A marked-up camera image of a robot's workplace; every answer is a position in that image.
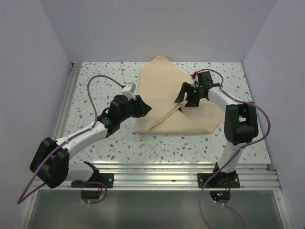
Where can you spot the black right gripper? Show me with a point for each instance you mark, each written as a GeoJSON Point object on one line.
{"type": "Point", "coordinates": [191, 103]}

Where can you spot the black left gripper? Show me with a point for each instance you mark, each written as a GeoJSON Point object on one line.
{"type": "Point", "coordinates": [141, 108]}

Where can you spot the beige cloth mat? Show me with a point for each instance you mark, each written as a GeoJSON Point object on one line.
{"type": "Point", "coordinates": [159, 84]}

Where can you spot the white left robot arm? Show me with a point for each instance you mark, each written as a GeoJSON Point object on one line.
{"type": "Point", "coordinates": [51, 162]}

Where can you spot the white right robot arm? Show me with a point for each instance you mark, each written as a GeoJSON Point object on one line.
{"type": "Point", "coordinates": [240, 118]}

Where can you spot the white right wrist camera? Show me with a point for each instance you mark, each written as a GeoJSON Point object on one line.
{"type": "Point", "coordinates": [194, 77]}

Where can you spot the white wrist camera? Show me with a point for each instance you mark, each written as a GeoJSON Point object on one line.
{"type": "Point", "coordinates": [194, 77]}
{"type": "Point", "coordinates": [129, 90]}

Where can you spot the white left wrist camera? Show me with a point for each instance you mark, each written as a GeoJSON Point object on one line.
{"type": "Point", "coordinates": [129, 90]}

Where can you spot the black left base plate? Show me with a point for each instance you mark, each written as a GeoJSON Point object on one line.
{"type": "Point", "coordinates": [95, 181]}

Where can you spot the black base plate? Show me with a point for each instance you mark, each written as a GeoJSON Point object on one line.
{"type": "Point", "coordinates": [95, 181]}
{"type": "Point", "coordinates": [222, 180]}

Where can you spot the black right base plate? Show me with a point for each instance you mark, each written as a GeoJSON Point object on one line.
{"type": "Point", "coordinates": [222, 180]}

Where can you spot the aluminium rail frame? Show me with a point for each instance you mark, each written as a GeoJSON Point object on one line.
{"type": "Point", "coordinates": [163, 161]}

